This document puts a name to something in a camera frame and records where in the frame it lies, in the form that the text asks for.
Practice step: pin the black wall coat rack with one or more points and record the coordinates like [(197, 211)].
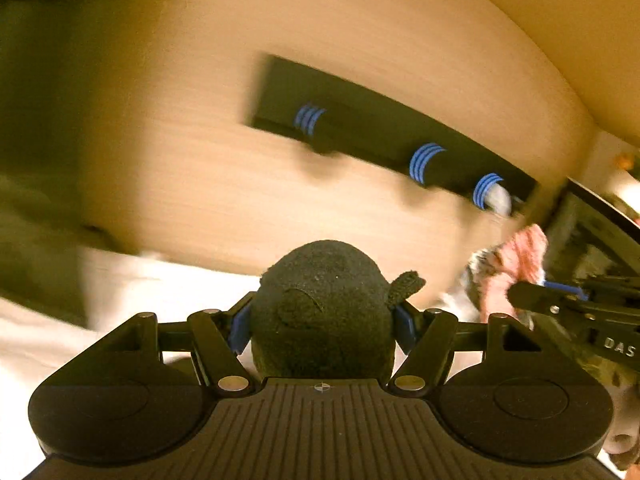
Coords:
[(370, 120)]

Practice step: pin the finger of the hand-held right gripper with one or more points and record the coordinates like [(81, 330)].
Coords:
[(540, 297)]

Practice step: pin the camouflage patterned cloth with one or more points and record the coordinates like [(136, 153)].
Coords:
[(612, 372)]

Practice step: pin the pink fuzzy sock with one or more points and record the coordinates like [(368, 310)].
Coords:
[(520, 255)]

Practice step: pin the grey cloth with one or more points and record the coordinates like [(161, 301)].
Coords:
[(500, 201)]

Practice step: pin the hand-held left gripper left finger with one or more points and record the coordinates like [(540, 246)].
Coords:
[(240, 327)]

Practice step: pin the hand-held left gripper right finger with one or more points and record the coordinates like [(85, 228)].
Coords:
[(404, 327)]

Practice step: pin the black screen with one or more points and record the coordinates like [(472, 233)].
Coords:
[(590, 230)]

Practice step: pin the white fluffy blanket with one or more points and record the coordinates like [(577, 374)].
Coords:
[(165, 280)]

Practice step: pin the dark cloth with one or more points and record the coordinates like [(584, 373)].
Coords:
[(40, 210)]

